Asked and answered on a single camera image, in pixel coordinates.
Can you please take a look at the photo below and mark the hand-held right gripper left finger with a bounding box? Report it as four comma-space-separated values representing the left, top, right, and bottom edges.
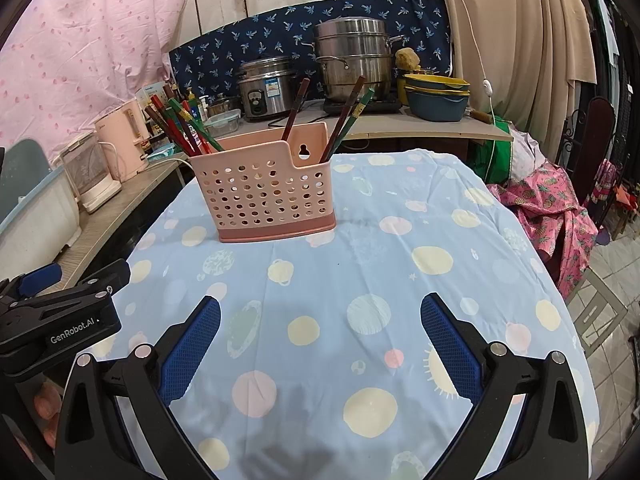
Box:
54, 295, 222, 480

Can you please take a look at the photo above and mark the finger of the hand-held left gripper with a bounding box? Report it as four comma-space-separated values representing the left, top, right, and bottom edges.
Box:
0, 264, 63, 306
60, 258, 132, 303

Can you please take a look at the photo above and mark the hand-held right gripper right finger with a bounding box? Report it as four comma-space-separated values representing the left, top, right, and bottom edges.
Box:
420, 292, 588, 480

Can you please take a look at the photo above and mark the pink perforated plastic basket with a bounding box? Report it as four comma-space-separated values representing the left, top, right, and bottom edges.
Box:
189, 121, 338, 245

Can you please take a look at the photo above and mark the bunch of coloured chopsticks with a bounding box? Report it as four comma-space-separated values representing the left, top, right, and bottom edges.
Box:
145, 76, 376, 161

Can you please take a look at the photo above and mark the person's left hand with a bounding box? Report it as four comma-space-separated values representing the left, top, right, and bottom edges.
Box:
30, 380, 63, 456

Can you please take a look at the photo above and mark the white bin with blue lid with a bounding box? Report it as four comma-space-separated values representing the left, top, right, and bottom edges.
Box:
0, 140, 83, 261

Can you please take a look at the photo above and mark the white blender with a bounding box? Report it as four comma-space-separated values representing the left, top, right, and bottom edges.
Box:
52, 132, 122, 213

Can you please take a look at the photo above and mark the blue tissue packet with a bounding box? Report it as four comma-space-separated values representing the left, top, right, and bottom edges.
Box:
147, 142, 181, 163

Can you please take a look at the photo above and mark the pink electric kettle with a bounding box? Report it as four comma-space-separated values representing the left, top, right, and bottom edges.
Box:
94, 99, 151, 183

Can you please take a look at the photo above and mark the blue dotted tablecloth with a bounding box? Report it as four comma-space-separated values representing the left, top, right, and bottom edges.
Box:
122, 149, 598, 480

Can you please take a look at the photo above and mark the pink pineapple print cloth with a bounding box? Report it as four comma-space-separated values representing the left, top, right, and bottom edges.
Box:
487, 160, 601, 301

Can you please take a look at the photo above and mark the green cloth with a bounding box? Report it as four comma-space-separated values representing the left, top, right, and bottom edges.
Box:
472, 115, 516, 183

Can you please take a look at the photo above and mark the clear plastic food container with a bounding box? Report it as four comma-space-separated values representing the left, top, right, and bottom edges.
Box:
205, 110, 243, 138

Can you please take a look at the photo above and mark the glass pot with lid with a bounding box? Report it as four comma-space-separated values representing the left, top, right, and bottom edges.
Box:
207, 92, 241, 117

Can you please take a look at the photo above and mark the pink patterned sheet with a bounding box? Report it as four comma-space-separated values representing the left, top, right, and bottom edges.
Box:
0, 0, 196, 161

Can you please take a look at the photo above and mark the blue bowl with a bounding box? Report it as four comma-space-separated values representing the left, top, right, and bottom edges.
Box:
406, 89, 470, 122

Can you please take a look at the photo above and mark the steel rice cooker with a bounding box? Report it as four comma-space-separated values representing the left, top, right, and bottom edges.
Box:
236, 56, 300, 122

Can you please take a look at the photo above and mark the black induction cooker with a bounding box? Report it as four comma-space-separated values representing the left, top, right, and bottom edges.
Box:
322, 97, 403, 115

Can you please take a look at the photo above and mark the yellow bowl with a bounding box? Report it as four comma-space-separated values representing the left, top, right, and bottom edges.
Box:
403, 74, 472, 92

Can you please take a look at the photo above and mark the dark wooden chair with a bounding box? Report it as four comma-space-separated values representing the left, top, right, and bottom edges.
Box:
565, 97, 617, 211

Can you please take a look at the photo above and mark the brown loofah sponge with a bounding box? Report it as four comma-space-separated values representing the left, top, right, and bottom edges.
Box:
395, 47, 422, 72

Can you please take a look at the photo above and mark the navy floral cloth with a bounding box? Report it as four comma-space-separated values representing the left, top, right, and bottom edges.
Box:
167, 0, 453, 106

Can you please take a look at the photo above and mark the steel steamer pot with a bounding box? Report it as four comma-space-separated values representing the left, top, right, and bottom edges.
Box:
314, 17, 406, 103

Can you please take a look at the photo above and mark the beige curtain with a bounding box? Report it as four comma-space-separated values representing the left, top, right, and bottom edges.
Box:
432, 0, 598, 121

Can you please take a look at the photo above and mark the row of hanging clothes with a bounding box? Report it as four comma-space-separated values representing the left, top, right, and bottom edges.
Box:
567, 0, 640, 201

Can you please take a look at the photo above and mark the white cord with switch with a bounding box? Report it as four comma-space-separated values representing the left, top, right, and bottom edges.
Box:
445, 0, 501, 126

